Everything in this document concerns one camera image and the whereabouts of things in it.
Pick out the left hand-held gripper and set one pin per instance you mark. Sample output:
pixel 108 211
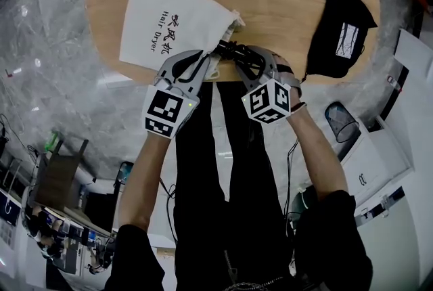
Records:
pixel 162 110

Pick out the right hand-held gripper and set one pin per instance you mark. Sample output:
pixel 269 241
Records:
pixel 267 101

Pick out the black hair dryer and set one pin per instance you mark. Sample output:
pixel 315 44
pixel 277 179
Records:
pixel 230 48

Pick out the person's right forearm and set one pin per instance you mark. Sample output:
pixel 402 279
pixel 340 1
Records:
pixel 318 154

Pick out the person's left forearm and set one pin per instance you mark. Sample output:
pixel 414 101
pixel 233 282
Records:
pixel 143 181

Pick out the light wooden low table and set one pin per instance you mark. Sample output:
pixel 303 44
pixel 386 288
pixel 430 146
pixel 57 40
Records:
pixel 264 2

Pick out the person's black trousers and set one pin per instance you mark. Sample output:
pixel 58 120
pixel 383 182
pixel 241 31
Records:
pixel 196 164

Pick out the black mesh waste bin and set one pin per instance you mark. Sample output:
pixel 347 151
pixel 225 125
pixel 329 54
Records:
pixel 341 124

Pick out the small red white bottle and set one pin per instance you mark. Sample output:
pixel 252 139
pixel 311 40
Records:
pixel 394 81

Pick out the white cabinet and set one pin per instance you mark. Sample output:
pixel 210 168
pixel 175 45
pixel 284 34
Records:
pixel 372 161

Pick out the green plastic object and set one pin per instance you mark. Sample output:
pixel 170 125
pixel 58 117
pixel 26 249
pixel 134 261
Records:
pixel 50 140

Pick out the white side table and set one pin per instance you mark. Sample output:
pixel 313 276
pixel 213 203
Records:
pixel 416 56

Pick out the dark grey desk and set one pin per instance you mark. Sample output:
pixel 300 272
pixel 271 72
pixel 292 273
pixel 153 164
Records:
pixel 57 178

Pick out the person's black jacket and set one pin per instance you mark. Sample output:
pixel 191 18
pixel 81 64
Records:
pixel 324 242

